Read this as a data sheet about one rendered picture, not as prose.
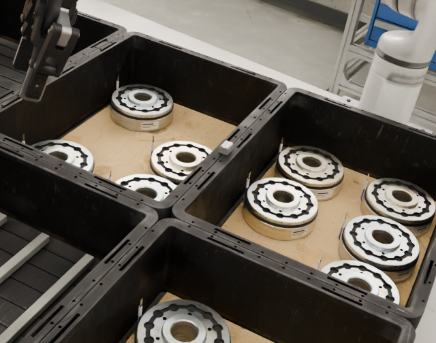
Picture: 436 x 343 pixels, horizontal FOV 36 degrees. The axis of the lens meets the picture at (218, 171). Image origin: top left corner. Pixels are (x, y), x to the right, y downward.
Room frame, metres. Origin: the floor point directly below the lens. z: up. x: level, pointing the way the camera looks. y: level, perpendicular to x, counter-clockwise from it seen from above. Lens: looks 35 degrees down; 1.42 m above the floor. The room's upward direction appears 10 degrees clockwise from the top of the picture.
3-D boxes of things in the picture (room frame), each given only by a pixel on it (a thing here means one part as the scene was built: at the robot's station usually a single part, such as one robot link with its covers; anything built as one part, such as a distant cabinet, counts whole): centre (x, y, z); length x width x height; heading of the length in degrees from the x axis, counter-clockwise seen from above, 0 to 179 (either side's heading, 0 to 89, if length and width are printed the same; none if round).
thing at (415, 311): (0.74, -0.16, 0.92); 0.40 x 0.30 x 0.02; 159
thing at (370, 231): (0.71, -0.23, 0.86); 0.05 x 0.05 x 0.01
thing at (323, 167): (0.86, -0.14, 0.86); 0.05 x 0.05 x 0.01
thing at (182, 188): (0.84, 0.12, 0.92); 0.40 x 0.30 x 0.02; 159
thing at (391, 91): (1.07, -0.27, 0.88); 0.09 x 0.09 x 0.17; 66
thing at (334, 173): (0.86, -0.14, 0.86); 0.10 x 0.10 x 0.01
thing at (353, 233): (0.71, -0.23, 0.86); 0.10 x 0.10 x 0.01
